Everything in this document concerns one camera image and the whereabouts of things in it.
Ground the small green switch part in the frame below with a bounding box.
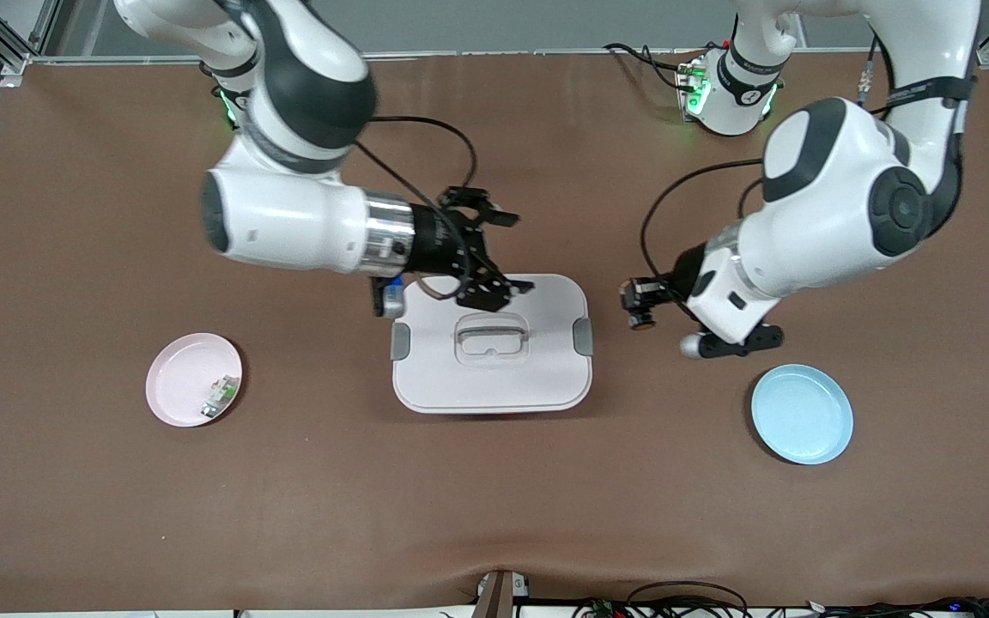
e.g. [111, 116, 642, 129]
[200, 375, 240, 421]

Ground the pink plate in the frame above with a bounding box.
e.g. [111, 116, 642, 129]
[145, 332, 245, 428]

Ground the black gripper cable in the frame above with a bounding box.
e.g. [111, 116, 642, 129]
[639, 157, 774, 288]
[349, 115, 479, 224]

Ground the black arm base cable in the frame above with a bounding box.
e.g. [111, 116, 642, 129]
[604, 41, 701, 94]

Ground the white lidded storage box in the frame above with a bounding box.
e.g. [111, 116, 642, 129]
[390, 273, 596, 415]

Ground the looped black cable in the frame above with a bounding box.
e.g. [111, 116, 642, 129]
[626, 581, 750, 615]

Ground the brown table mat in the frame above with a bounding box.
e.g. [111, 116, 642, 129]
[0, 50, 989, 612]

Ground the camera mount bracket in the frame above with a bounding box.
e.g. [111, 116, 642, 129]
[473, 569, 531, 618]

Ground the light blue plate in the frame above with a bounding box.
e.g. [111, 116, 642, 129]
[750, 364, 854, 466]

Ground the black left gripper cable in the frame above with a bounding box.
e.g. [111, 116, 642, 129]
[639, 157, 774, 288]

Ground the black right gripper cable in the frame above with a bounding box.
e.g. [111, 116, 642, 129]
[349, 115, 479, 224]

